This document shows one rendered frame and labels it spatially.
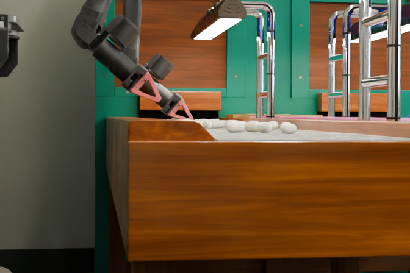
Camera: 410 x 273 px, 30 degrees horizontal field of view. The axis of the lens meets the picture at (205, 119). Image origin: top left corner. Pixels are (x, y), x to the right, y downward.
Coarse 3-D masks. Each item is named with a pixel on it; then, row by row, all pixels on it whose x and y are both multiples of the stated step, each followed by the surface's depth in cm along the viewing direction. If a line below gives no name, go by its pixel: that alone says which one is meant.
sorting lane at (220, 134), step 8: (224, 128) 196; (216, 136) 119; (224, 136) 119; (232, 136) 118; (240, 136) 120; (248, 136) 120; (256, 136) 120; (264, 136) 120; (272, 136) 121; (280, 136) 121; (288, 136) 121; (296, 136) 122; (304, 136) 122; (312, 136) 122; (320, 136) 122; (328, 136) 123; (336, 136) 123; (344, 136) 123; (352, 136) 123; (360, 136) 124; (368, 136) 124; (376, 136) 124; (384, 136) 123; (392, 136) 119
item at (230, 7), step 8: (224, 0) 212; (232, 0) 209; (216, 8) 223; (224, 8) 208; (232, 8) 209; (240, 8) 209; (208, 16) 234; (216, 16) 212; (224, 16) 208; (232, 16) 209; (240, 16) 209; (200, 24) 247; (208, 24) 227; (192, 32) 263; (200, 32) 247
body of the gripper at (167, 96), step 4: (160, 84) 238; (160, 88) 236; (164, 88) 237; (160, 92) 236; (164, 92) 237; (168, 92) 237; (164, 96) 236; (168, 96) 237; (172, 96) 236; (176, 96) 235; (160, 100) 236; (164, 100) 236; (168, 100) 236; (160, 104) 237; (164, 104) 237; (168, 104) 234; (172, 104) 238; (160, 108) 242; (164, 108) 234
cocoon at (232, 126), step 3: (228, 123) 148; (231, 123) 147; (234, 123) 147; (237, 123) 148; (240, 123) 148; (228, 126) 147; (231, 126) 147; (234, 126) 147; (237, 126) 147; (240, 126) 148; (243, 126) 148; (228, 129) 147; (231, 129) 147; (234, 129) 147; (237, 129) 148; (240, 129) 148; (243, 129) 148
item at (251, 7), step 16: (256, 16) 248; (272, 16) 232; (272, 32) 232; (272, 48) 232; (272, 64) 232; (256, 80) 248; (272, 80) 232; (256, 96) 248; (272, 96) 232; (256, 112) 248; (272, 112) 233
